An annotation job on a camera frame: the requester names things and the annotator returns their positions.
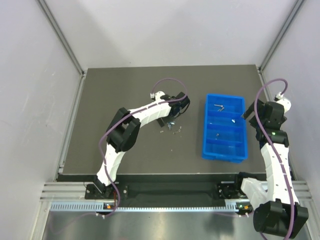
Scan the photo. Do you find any blue compartment bin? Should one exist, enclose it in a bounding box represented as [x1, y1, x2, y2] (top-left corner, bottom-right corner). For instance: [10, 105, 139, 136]
[201, 93, 248, 164]

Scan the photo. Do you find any grey slotted cable duct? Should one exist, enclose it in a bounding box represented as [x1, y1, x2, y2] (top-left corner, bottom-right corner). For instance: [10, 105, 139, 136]
[50, 199, 253, 213]

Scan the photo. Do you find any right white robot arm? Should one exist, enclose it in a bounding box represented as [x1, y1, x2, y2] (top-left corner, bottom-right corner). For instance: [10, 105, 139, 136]
[239, 93, 309, 240]

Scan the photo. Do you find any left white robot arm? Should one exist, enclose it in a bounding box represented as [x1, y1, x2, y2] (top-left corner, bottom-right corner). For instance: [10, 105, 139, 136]
[93, 91, 191, 195]

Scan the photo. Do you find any left aluminium frame post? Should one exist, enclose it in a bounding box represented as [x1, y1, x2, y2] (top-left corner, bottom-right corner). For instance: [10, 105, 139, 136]
[36, 0, 85, 76]

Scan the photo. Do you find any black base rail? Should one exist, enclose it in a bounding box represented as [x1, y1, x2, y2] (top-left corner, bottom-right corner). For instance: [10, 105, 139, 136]
[84, 172, 252, 200]

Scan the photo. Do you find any right aluminium frame post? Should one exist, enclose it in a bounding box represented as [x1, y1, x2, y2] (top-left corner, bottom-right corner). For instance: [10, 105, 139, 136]
[257, 0, 306, 73]

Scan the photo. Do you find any aluminium frame post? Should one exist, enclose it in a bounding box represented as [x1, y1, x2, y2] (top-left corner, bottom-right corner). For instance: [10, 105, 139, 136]
[36, 0, 85, 76]
[257, 0, 306, 73]

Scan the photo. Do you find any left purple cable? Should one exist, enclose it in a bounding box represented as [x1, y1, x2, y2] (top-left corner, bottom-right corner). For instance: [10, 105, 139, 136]
[47, 77, 190, 236]

